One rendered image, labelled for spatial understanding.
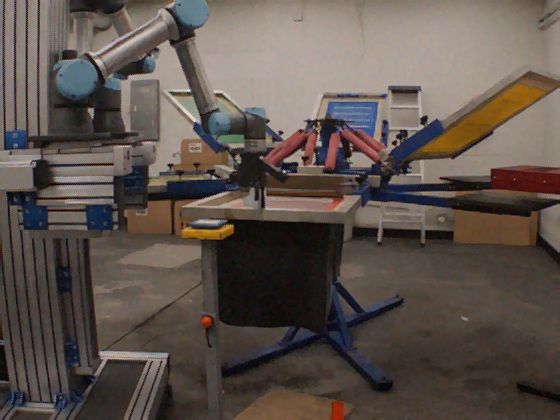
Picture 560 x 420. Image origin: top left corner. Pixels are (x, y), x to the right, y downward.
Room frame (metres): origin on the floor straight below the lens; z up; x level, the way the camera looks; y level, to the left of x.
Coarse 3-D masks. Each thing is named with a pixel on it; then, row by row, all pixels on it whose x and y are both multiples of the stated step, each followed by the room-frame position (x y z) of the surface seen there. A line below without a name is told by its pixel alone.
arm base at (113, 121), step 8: (96, 112) 2.19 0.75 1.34; (104, 112) 2.18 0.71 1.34; (112, 112) 2.20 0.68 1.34; (120, 112) 2.24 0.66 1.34; (96, 120) 2.18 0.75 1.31; (104, 120) 2.17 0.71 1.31; (112, 120) 2.19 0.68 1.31; (120, 120) 2.22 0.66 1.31; (96, 128) 2.17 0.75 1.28; (104, 128) 2.17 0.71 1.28; (112, 128) 2.18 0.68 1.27; (120, 128) 2.21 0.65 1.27
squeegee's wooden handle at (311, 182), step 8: (296, 176) 2.46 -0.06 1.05; (304, 176) 2.45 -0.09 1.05; (312, 176) 2.44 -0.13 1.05; (320, 176) 2.43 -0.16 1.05; (328, 176) 2.42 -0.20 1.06; (336, 176) 2.42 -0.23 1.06; (272, 184) 2.48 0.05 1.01; (280, 184) 2.47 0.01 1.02; (288, 184) 2.46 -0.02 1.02; (296, 184) 2.46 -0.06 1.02; (304, 184) 2.45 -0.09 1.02; (312, 184) 2.44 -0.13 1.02; (320, 184) 2.43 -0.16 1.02; (328, 184) 2.42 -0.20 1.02; (336, 184) 2.41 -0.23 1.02
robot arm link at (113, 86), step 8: (112, 80) 2.20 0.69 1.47; (104, 88) 2.18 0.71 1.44; (112, 88) 2.19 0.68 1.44; (120, 88) 2.24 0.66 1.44; (88, 96) 2.21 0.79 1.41; (96, 96) 2.19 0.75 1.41; (104, 96) 2.18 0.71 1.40; (112, 96) 2.20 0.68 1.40; (120, 96) 2.24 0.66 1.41; (88, 104) 2.23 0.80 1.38; (96, 104) 2.19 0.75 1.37; (104, 104) 2.18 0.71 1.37; (112, 104) 2.20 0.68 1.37; (120, 104) 2.24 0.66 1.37
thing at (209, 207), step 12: (228, 192) 2.39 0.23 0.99; (240, 192) 2.51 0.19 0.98; (192, 204) 2.01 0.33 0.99; (204, 204) 2.08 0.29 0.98; (216, 204) 2.20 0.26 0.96; (348, 204) 2.01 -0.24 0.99; (360, 204) 2.26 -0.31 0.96; (192, 216) 1.95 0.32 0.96; (204, 216) 1.94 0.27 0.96; (216, 216) 1.93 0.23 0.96; (228, 216) 1.92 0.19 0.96; (240, 216) 1.91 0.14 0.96; (252, 216) 1.90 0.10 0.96; (264, 216) 1.89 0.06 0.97; (276, 216) 1.88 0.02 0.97; (288, 216) 1.87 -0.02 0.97; (300, 216) 1.86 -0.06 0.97; (312, 216) 1.85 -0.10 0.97; (324, 216) 1.84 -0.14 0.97; (336, 216) 1.83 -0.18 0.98; (348, 216) 1.88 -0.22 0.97
